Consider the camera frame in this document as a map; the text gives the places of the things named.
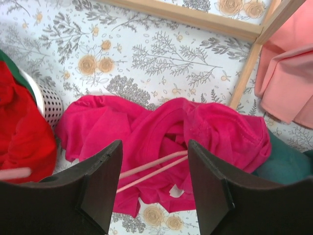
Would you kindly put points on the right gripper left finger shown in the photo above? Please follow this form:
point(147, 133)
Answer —
point(75, 201)

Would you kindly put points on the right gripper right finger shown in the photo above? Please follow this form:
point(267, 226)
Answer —
point(230, 201)

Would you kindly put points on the magenta t shirt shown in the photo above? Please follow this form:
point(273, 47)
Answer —
point(93, 122)

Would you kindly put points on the red t shirt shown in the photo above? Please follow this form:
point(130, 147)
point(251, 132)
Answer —
point(26, 139)

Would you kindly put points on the dark green t shirt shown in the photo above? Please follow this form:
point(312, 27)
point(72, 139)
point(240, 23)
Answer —
point(16, 72)

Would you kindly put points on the teal green shorts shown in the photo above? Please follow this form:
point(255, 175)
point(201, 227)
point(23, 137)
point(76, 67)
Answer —
point(286, 165)

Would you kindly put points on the white laundry basket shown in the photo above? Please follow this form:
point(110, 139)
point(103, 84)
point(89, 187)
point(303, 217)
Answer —
point(48, 101)

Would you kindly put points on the salmon pink shorts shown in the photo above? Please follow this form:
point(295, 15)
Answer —
point(284, 79)

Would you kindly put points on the small wooden clothes rack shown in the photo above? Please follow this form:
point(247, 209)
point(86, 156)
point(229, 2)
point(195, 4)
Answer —
point(279, 12)

